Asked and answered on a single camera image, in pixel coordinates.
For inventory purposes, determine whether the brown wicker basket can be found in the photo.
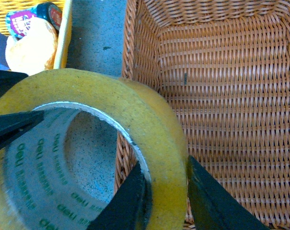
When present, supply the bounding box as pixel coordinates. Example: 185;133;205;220
122;0;290;230

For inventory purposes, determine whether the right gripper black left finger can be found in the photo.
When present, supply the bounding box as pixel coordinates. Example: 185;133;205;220
87;163;152;230

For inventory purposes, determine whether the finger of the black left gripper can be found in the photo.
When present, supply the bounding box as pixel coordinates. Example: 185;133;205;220
0;111;44;150
0;70;28;97

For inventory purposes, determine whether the toy croissant bread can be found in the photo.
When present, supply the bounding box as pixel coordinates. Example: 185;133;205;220
5;17;58;75

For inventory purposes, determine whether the pink snack packet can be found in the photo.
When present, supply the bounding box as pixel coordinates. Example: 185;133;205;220
5;2;62;39

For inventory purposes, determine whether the yellow woven basket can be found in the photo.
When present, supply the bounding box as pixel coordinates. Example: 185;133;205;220
0;0;73;69

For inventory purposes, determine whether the yellow packing tape roll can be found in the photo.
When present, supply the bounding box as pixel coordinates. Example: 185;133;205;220
0;69;188;230

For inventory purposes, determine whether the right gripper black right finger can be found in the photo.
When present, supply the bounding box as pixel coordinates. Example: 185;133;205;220
187;156;268;230

